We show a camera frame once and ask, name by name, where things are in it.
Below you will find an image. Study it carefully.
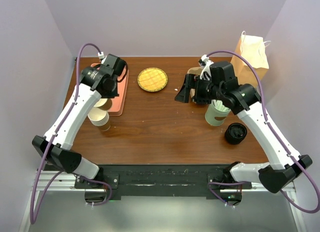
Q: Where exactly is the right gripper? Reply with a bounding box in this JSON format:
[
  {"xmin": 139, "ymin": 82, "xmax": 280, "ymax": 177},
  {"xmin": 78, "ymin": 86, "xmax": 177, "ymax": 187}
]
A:
[{"xmin": 174, "ymin": 73, "xmax": 224, "ymax": 104}]

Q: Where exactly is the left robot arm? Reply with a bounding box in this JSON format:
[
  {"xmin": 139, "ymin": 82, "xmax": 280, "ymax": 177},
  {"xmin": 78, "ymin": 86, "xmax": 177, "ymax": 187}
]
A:
[{"xmin": 32, "ymin": 64, "xmax": 128, "ymax": 188}]

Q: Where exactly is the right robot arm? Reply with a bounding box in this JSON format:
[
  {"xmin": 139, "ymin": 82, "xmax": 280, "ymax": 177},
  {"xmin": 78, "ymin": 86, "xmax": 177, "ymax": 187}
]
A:
[{"xmin": 175, "ymin": 61, "xmax": 312, "ymax": 193}]

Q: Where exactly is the cream square plate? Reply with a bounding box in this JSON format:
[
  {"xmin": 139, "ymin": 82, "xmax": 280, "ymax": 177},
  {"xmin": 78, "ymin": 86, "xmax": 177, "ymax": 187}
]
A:
[{"xmin": 94, "ymin": 98, "xmax": 109, "ymax": 108}]

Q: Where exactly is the pink rectangular tray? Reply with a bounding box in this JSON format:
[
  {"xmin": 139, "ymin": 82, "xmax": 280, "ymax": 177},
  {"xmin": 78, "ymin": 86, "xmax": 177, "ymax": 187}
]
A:
[{"xmin": 100, "ymin": 73, "xmax": 129, "ymax": 117}]

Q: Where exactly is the cardboard cup carrier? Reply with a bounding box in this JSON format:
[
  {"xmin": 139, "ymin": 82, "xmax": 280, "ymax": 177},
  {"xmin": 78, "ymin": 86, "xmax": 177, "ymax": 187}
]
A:
[{"xmin": 187, "ymin": 67, "xmax": 203, "ymax": 104}]

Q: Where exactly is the stack of paper cups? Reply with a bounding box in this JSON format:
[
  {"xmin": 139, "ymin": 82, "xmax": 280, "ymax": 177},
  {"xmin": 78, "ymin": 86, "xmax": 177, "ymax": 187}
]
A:
[{"xmin": 87, "ymin": 107, "xmax": 111, "ymax": 131}]

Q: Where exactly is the green straw holder cup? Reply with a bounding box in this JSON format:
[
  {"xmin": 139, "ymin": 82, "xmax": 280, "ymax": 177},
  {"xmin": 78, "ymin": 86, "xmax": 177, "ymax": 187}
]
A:
[{"xmin": 205, "ymin": 100, "xmax": 231, "ymax": 126}]

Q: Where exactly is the yellow woven coaster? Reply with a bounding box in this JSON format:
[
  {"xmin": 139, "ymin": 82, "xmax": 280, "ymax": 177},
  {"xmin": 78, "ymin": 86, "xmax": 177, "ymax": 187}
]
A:
[{"xmin": 137, "ymin": 68, "xmax": 168, "ymax": 92}]

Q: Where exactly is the stack of black lids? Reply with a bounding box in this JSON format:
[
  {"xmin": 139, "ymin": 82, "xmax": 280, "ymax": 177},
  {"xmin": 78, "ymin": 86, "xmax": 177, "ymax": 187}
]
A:
[{"xmin": 224, "ymin": 123, "xmax": 248, "ymax": 145}]

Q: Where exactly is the brown paper bag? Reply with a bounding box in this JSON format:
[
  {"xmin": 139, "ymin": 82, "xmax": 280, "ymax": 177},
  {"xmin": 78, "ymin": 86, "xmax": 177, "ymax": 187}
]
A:
[{"xmin": 231, "ymin": 31, "xmax": 271, "ymax": 87}]

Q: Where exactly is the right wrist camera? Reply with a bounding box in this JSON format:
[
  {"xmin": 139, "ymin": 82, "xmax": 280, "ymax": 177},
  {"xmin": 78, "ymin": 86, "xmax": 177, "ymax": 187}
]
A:
[{"xmin": 198, "ymin": 55, "xmax": 213, "ymax": 81}]

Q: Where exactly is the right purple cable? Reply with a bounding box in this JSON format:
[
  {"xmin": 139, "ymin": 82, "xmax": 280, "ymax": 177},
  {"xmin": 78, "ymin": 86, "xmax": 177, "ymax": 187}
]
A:
[{"xmin": 204, "ymin": 50, "xmax": 320, "ymax": 213}]

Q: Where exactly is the purple cable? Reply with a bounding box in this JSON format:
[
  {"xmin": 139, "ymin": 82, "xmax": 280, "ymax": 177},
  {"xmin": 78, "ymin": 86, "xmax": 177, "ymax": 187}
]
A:
[
  {"xmin": 204, "ymin": 50, "xmax": 320, "ymax": 213},
  {"xmin": 29, "ymin": 43, "xmax": 114, "ymax": 225}
]

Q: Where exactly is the aluminium rail frame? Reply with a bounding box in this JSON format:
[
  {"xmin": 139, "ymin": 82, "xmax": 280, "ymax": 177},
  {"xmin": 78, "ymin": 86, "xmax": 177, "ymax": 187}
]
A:
[{"xmin": 18, "ymin": 166, "xmax": 307, "ymax": 232}]

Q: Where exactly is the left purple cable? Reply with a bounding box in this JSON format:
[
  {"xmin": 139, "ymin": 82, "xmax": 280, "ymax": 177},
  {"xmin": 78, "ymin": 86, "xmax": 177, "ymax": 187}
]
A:
[{"xmin": 29, "ymin": 43, "xmax": 114, "ymax": 225}]

